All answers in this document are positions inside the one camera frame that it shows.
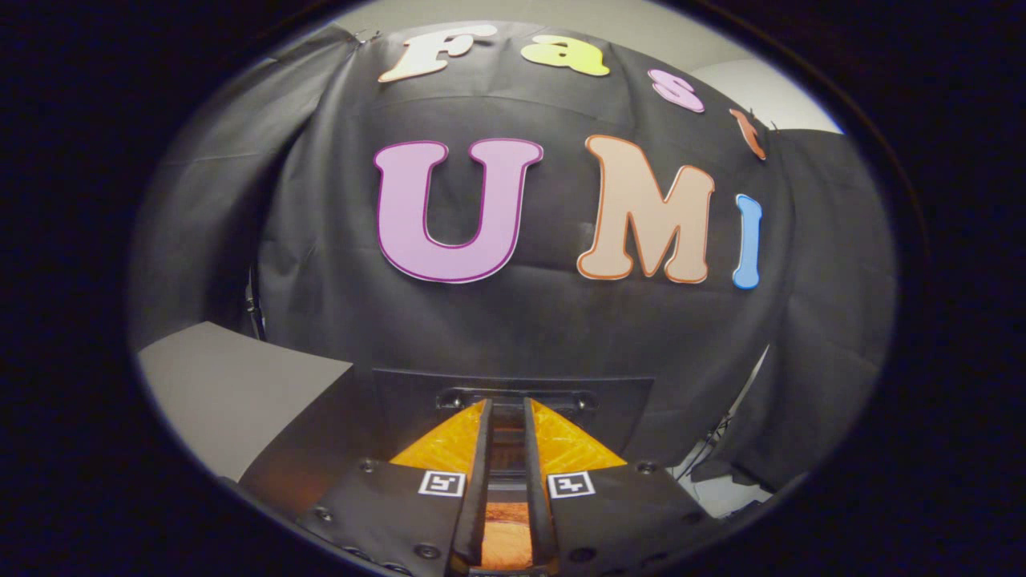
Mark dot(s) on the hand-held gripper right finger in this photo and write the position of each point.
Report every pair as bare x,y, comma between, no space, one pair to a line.
539,481

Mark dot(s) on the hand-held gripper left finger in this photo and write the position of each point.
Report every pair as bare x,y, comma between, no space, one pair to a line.
479,481

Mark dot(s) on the orange cloth garment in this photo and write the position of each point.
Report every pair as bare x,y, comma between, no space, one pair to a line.
506,537

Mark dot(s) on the black backdrop cloth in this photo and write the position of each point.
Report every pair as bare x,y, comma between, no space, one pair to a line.
521,320

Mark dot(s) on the thin metal light stand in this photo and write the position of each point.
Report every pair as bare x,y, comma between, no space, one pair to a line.
709,441

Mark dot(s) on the cabinet with white door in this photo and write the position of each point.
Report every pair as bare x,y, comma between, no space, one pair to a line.
232,385

